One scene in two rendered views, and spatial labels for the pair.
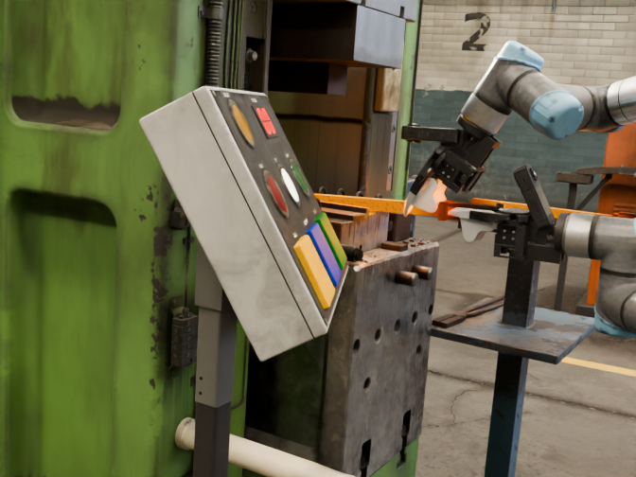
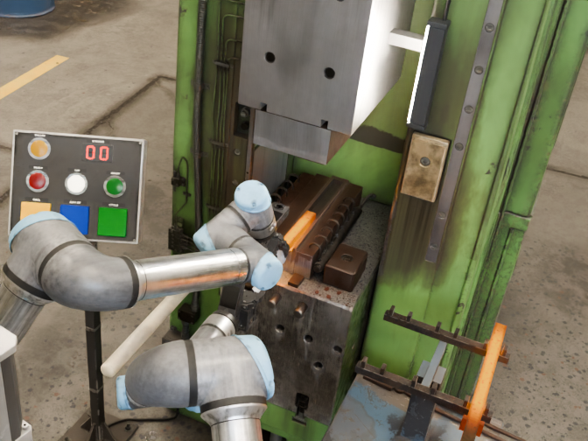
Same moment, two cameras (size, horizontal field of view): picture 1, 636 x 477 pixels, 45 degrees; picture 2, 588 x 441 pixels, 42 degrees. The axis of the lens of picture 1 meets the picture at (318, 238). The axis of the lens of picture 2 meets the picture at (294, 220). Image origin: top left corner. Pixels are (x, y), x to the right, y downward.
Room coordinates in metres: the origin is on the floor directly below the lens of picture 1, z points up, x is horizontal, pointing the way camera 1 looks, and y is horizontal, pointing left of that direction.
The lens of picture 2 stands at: (1.18, -1.74, 2.18)
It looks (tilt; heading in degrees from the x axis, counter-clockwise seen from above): 33 degrees down; 79
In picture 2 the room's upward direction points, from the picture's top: 7 degrees clockwise
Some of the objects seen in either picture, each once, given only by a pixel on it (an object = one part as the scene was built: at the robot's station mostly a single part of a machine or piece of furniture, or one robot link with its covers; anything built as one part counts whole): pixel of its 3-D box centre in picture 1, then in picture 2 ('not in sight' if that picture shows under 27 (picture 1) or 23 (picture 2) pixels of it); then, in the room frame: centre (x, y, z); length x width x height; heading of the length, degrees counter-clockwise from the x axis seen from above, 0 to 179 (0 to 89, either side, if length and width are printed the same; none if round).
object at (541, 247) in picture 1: (531, 233); (234, 313); (1.34, -0.37, 0.99); 0.12 x 0.08 x 0.09; 60
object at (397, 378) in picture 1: (278, 332); (314, 293); (1.63, 0.07, 0.69); 0.56 x 0.38 x 0.45; 60
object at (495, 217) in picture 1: (495, 216); not in sight; (1.35, -0.31, 1.02); 0.09 x 0.05 x 0.02; 63
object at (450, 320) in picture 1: (494, 303); (470, 421); (1.96, -0.47, 0.71); 0.60 x 0.04 x 0.01; 143
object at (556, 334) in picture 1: (517, 326); (414, 434); (1.81, -0.49, 0.70); 0.40 x 0.30 x 0.02; 149
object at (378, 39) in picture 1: (286, 37); (321, 106); (1.58, 0.09, 1.32); 0.42 x 0.20 x 0.10; 60
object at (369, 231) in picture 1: (275, 215); (306, 218); (1.58, 0.09, 0.96); 0.42 x 0.20 x 0.09; 60
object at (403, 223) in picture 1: (379, 221); (346, 267); (1.66, -0.13, 0.95); 0.12 x 0.08 x 0.06; 60
